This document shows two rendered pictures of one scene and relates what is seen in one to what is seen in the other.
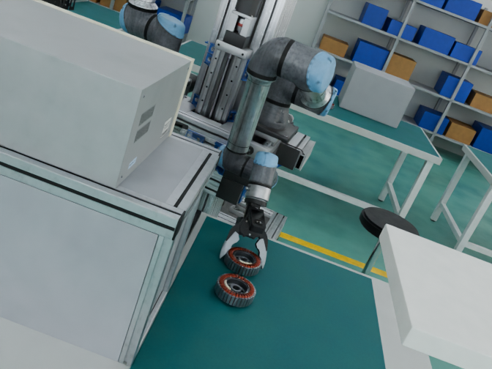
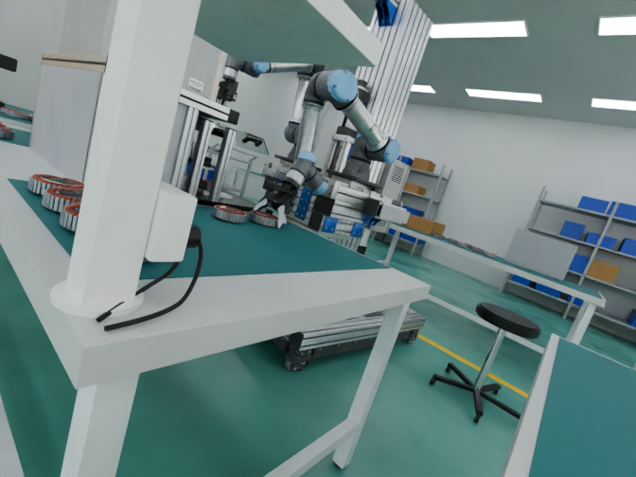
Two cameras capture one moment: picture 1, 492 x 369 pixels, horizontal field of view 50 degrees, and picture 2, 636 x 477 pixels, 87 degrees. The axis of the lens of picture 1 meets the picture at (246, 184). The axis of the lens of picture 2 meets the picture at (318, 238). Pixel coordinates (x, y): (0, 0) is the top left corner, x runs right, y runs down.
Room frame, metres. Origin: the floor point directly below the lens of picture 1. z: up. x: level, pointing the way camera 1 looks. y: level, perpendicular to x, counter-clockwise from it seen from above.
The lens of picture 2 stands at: (0.53, -1.00, 0.98)
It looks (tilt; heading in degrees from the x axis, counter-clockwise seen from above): 10 degrees down; 37
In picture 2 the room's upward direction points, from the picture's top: 18 degrees clockwise
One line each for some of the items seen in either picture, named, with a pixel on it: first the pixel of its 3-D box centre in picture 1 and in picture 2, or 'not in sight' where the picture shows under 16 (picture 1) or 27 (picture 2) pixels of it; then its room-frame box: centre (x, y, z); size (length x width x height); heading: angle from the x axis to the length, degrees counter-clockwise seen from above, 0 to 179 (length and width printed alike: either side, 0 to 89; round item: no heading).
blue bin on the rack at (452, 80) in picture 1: (452, 86); not in sight; (7.67, -2.19, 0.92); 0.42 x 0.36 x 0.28; 0
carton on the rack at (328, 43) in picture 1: (333, 45); not in sight; (7.68, -0.45, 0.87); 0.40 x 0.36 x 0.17; 0
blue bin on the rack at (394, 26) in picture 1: (399, 28); (599, 240); (7.67, -1.18, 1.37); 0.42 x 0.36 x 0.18; 2
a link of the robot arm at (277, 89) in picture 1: (285, 82); (365, 146); (2.04, 0.00, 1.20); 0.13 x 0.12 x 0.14; 79
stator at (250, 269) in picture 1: (242, 261); (264, 219); (1.42, -0.07, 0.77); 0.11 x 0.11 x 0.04
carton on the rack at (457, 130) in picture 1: (457, 130); not in sight; (7.68, -2.53, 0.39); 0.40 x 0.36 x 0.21; 179
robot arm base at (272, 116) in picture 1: (272, 110); (358, 167); (2.04, 0.01, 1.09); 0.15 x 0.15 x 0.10
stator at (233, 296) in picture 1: (235, 289); (229, 214); (1.25, -0.08, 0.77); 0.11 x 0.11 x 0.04
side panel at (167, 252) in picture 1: (163, 269); (143, 145); (1.01, 0.10, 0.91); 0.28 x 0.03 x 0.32; 0
